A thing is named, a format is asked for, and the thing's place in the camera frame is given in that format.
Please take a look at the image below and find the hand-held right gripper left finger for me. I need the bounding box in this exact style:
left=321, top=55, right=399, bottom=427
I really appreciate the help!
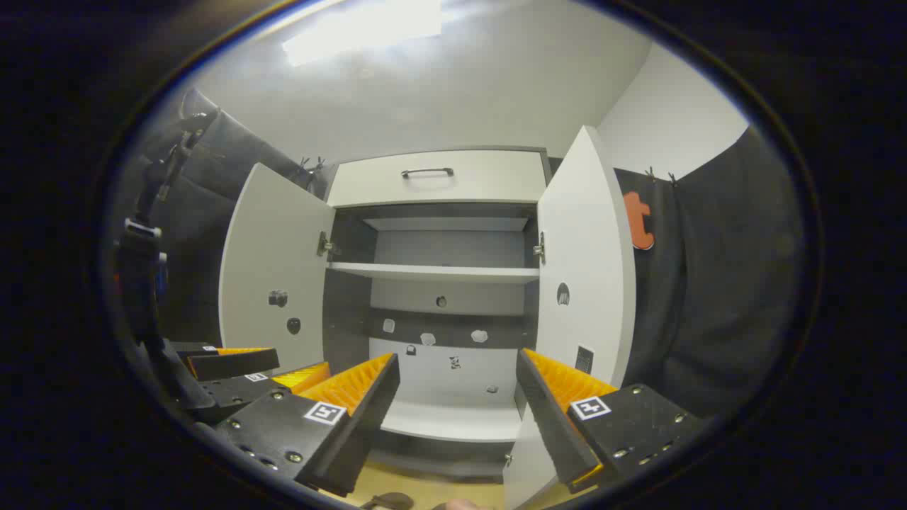
left=213, top=352, right=402, bottom=498

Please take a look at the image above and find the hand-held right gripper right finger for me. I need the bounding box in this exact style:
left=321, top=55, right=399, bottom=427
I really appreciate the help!
left=515, top=347, right=704, bottom=495

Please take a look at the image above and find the white shoe cabinet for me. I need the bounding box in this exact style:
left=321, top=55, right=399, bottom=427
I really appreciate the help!
left=322, top=147, right=553, bottom=482

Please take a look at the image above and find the white cabinet door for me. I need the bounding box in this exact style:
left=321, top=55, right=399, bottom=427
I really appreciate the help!
left=218, top=163, right=337, bottom=376
left=502, top=125, right=637, bottom=510

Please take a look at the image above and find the white cabinet shelf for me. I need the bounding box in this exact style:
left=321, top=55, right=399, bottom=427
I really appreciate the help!
left=327, top=262, right=541, bottom=285

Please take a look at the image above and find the white cabinet drawer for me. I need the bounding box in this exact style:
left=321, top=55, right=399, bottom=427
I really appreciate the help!
left=327, top=150, right=548, bottom=208

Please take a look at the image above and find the black backdrop cloth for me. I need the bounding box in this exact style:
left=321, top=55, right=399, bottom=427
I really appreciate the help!
left=613, top=127, right=805, bottom=419
left=117, top=89, right=334, bottom=348

